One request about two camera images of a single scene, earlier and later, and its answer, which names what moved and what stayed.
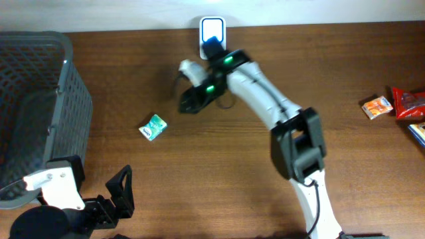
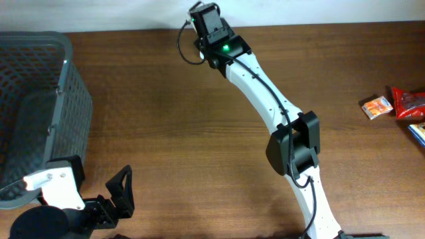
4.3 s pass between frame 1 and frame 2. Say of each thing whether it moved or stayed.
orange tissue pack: stayed
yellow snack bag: stayed
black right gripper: moved
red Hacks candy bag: stayed
